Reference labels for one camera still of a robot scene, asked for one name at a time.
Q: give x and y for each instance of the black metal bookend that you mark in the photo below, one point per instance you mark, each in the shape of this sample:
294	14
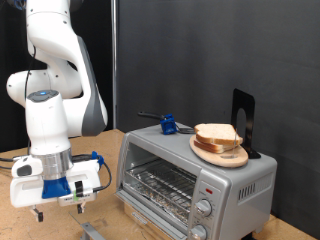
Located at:
250	110

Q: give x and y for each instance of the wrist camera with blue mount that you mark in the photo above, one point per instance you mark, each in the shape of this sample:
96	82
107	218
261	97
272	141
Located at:
55	188

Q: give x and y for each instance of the vertical metal pole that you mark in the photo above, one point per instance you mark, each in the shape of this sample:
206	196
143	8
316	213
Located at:
114	50

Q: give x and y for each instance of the round wooden plate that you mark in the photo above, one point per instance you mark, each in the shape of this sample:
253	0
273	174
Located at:
226	160

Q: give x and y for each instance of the white bread slice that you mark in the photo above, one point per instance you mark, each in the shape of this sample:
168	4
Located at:
216	131

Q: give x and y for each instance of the metal oven rack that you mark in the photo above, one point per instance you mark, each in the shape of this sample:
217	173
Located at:
160	186

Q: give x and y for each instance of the silver toaster oven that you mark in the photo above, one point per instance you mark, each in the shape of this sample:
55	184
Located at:
240	176

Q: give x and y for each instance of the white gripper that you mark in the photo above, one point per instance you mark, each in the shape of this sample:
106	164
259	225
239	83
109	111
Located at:
25	193

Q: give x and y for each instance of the silver oven knob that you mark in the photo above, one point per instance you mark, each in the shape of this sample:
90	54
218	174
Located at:
198	232
203	207

